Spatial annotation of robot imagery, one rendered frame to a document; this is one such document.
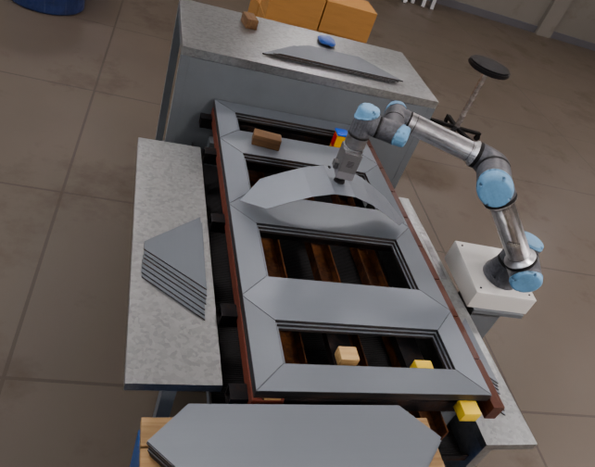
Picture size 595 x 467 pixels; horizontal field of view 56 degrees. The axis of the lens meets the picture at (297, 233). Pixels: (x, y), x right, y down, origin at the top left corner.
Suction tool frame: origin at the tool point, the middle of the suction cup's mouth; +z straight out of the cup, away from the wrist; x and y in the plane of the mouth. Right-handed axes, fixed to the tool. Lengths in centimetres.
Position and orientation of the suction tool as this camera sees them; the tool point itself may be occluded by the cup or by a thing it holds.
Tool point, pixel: (337, 183)
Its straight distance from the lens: 205.3
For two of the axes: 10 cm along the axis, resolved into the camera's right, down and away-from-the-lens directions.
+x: 9.5, 1.9, 2.3
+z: -2.9, 7.5, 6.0
